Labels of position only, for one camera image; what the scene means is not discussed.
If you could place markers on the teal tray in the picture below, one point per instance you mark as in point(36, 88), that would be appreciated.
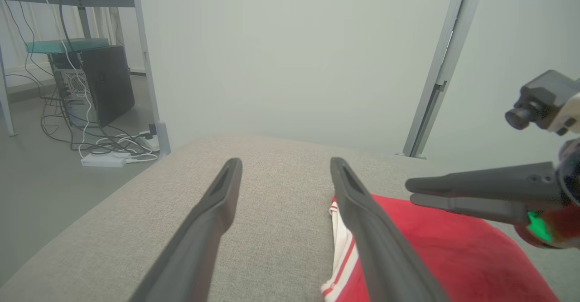
point(63, 46)

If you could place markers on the red Bulls 23 jersey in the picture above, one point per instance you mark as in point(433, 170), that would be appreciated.
point(453, 256)

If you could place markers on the grey metal partition post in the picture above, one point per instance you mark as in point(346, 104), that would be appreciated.
point(444, 66)

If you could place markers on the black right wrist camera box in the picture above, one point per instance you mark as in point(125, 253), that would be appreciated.
point(543, 98)

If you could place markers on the black computer tower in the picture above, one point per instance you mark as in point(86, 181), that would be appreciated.
point(111, 82)

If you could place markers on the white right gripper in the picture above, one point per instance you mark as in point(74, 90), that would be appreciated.
point(572, 116)

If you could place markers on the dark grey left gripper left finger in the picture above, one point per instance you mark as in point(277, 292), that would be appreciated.
point(199, 238)

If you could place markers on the white power strip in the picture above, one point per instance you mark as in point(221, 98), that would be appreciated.
point(102, 160)

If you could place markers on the grey wheeled stand leg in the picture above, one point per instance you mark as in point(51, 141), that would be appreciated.
point(145, 66)

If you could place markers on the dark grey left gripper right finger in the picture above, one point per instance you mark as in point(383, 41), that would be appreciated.
point(380, 256)

